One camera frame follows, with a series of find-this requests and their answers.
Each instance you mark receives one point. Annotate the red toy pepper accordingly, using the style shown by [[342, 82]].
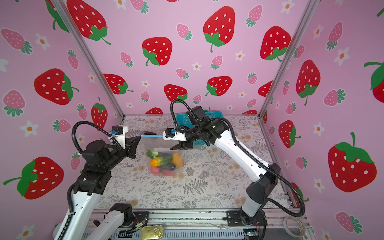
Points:
[[168, 173]]

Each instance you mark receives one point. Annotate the gold tin can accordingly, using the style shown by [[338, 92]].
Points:
[[152, 232]]

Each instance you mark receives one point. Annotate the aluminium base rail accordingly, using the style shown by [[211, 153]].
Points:
[[218, 224]]

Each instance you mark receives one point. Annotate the black stapler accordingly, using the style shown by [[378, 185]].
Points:
[[149, 133]]

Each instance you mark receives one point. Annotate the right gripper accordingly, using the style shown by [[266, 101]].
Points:
[[183, 145]]

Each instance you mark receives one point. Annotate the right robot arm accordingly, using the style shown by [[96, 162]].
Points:
[[264, 177]]

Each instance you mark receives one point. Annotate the green leafy vegetable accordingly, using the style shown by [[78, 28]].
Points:
[[152, 154]]

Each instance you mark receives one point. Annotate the magenta toy fruit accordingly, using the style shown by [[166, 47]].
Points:
[[155, 170]]

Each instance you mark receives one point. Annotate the clear zip top bag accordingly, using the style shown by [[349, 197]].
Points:
[[163, 147]]

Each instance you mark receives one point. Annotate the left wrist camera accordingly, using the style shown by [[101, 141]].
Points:
[[118, 134]]

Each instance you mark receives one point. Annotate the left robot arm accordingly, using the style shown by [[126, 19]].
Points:
[[83, 195]]

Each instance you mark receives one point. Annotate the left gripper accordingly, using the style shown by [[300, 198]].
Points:
[[131, 142]]

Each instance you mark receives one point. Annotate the clear tape roll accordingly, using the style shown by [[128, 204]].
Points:
[[294, 227]]

